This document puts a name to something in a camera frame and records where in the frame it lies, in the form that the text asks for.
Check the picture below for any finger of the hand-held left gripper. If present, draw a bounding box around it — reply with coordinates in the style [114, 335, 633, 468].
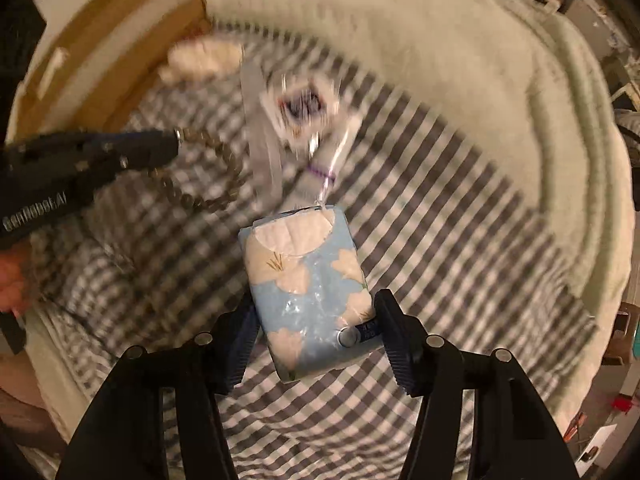
[82, 129, 182, 155]
[82, 152, 180, 183]

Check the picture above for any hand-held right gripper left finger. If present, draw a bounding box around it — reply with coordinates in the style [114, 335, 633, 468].
[65, 290, 262, 480]

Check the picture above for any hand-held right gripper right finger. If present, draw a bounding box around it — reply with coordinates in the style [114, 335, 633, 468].
[374, 288, 581, 480]

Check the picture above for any blue floral tissue pack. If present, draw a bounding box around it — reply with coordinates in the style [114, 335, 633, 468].
[236, 204, 379, 384]

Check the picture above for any grey bead bracelet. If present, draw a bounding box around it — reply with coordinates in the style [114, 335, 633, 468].
[146, 126, 242, 214]

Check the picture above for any brown cardboard box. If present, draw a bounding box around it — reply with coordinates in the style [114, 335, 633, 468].
[10, 0, 212, 137]

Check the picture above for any person's left hand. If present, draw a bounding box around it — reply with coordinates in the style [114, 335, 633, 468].
[0, 252, 32, 319]

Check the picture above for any grey checked cloth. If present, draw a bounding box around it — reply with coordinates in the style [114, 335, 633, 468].
[30, 17, 598, 480]

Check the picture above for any white tissue paper roll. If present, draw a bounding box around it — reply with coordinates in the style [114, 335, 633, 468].
[159, 39, 242, 84]

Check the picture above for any translucent white plastic strip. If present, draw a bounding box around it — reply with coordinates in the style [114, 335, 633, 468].
[239, 56, 284, 207]

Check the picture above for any clear packet with dark label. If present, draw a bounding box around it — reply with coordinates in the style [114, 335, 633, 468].
[259, 71, 364, 209]

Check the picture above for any cream quilt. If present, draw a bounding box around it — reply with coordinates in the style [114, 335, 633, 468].
[542, 240, 636, 428]

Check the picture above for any wooden stool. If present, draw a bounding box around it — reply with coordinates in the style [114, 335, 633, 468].
[607, 305, 640, 367]

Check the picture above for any white knit blanket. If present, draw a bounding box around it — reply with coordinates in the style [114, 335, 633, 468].
[185, 0, 633, 311]

